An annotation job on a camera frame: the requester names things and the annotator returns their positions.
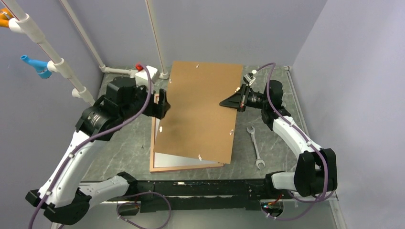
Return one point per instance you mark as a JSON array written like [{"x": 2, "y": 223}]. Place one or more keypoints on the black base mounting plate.
[{"x": 248, "y": 194}]

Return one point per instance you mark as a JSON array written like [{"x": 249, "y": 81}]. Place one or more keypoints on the wooden picture frame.
[{"x": 155, "y": 167}]

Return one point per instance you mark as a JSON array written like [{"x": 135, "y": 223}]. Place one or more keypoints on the aluminium rail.
[{"x": 316, "y": 202}]

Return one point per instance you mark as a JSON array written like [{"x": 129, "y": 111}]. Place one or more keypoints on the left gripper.
[{"x": 158, "y": 110}]

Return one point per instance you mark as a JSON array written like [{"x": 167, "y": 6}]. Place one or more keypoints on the landscape photo print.
[{"x": 171, "y": 161}]

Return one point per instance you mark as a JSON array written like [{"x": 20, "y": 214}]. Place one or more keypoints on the white PVC pipe stand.
[{"x": 23, "y": 23}]

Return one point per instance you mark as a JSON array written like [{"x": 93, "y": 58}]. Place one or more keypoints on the brown backing board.
[{"x": 196, "y": 126}]

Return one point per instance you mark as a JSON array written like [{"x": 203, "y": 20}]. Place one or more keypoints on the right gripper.
[{"x": 239, "y": 100}]

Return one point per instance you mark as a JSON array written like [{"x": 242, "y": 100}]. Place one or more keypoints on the silver wrench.
[{"x": 259, "y": 161}]

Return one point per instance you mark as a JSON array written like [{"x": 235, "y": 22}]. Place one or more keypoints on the blue pipe fitting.
[{"x": 40, "y": 67}]

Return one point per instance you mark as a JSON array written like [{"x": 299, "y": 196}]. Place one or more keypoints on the orange pipe fitting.
[{"x": 5, "y": 16}]

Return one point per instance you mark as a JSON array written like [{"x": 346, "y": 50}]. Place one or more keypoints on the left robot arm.
[{"x": 62, "y": 198}]

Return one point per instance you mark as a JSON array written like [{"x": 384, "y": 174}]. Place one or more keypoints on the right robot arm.
[{"x": 316, "y": 172}]

